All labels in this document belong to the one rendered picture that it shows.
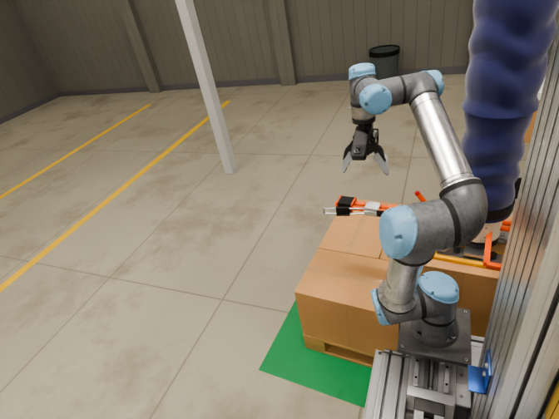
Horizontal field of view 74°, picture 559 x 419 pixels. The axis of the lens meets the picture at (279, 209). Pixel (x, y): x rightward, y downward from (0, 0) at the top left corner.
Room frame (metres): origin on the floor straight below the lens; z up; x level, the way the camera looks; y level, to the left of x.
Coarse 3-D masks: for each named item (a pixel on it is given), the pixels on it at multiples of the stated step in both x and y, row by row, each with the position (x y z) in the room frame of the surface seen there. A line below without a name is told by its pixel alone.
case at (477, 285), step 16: (448, 272) 1.09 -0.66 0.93; (464, 272) 1.06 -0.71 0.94; (480, 272) 1.04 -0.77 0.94; (496, 272) 1.03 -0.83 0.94; (464, 288) 1.05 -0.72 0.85; (480, 288) 1.02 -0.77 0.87; (464, 304) 1.05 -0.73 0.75; (480, 304) 1.02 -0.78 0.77; (480, 320) 1.01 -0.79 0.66; (480, 336) 1.00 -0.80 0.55
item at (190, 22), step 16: (176, 0) 4.20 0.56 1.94; (192, 0) 4.24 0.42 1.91; (192, 16) 4.19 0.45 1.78; (192, 32) 4.16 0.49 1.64; (192, 48) 4.19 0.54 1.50; (208, 64) 4.23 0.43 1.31; (208, 80) 4.17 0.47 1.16; (208, 96) 4.17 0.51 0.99; (208, 112) 4.20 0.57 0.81; (224, 128) 4.20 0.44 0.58; (224, 144) 4.15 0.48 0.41; (224, 160) 4.19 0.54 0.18
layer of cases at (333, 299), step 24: (336, 216) 2.15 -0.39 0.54; (360, 216) 2.09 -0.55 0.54; (336, 240) 1.89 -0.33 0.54; (360, 240) 1.84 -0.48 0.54; (312, 264) 1.71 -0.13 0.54; (336, 264) 1.67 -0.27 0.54; (360, 264) 1.62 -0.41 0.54; (384, 264) 1.58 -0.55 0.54; (312, 288) 1.51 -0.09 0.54; (336, 288) 1.48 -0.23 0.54; (360, 288) 1.44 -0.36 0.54; (312, 312) 1.47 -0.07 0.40; (336, 312) 1.38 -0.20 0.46; (360, 312) 1.31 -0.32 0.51; (312, 336) 1.48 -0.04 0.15; (336, 336) 1.40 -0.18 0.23; (360, 336) 1.31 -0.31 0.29; (384, 336) 1.24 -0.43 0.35
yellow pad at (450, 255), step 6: (462, 246) 1.19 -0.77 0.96; (438, 252) 1.18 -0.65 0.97; (444, 252) 1.17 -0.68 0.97; (450, 252) 1.16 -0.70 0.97; (456, 252) 1.15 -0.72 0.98; (462, 252) 1.15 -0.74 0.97; (492, 252) 1.09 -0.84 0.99; (438, 258) 1.16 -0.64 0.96; (444, 258) 1.14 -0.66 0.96; (450, 258) 1.14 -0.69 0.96; (456, 258) 1.13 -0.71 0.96; (462, 258) 1.12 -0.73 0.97; (468, 258) 1.11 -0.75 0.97; (474, 258) 1.10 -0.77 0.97; (492, 258) 1.07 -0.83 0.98; (498, 258) 1.08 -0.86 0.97; (468, 264) 1.09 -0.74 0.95; (474, 264) 1.08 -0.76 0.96; (480, 264) 1.07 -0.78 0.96
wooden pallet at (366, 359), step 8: (304, 336) 1.51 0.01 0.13; (312, 344) 1.49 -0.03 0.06; (320, 344) 1.46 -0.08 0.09; (328, 344) 1.48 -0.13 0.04; (336, 344) 1.40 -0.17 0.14; (328, 352) 1.43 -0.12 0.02; (336, 352) 1.42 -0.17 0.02; (344, 352) 1.41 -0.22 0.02; (352, 352) 1.40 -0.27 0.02; (360, 352) 1.32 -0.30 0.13; (352, 360) 1.35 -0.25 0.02; (360, 360) 1.34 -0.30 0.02; (368, 360) 1.33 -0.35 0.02
